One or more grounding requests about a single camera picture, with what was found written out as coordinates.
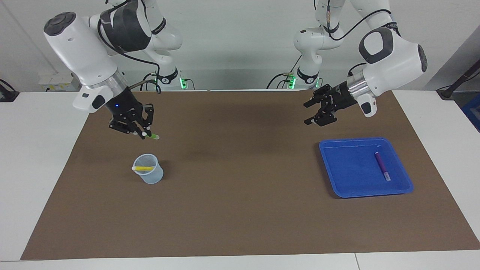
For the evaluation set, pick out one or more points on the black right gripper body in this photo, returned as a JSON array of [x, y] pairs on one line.
[[123, 107]]

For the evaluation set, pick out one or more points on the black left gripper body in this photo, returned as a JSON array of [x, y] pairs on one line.
[[339, 98]]

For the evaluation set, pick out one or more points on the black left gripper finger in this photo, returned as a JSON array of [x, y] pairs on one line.
[[324, 118], [318, 96]]

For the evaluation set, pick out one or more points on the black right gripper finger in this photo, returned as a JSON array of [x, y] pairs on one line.
[[127, 126], [149, 116]]

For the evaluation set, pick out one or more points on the green pen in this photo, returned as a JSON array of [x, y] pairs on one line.
[[153, 136]]

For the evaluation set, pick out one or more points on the yellow pen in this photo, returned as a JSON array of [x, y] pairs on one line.
[[142, 168]]

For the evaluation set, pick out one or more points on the purple pen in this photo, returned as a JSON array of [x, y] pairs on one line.
[[382, 167]]

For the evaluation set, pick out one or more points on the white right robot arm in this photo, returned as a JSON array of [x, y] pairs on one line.
[[82, 48]]

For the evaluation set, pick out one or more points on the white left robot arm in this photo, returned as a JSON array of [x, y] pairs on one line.
[[393, 63]]

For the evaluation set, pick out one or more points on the blue plastic tray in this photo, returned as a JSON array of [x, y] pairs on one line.
[[352, 172]]

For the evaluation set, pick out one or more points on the translucent plastic cup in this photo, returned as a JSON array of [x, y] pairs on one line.
[[153, 177]]

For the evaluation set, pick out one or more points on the white power socket box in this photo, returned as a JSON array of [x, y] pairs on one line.
[[52, 82]]

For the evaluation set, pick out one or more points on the brown table mat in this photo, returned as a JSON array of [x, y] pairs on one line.
[[240, 187]]

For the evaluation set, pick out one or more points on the black desk clamp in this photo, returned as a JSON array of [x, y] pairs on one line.
[[7, 95]]

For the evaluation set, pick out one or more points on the black stand pole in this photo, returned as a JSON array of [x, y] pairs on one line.
[[461, 80]]

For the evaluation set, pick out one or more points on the blue crate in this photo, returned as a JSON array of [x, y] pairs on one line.
[[473, 112]]

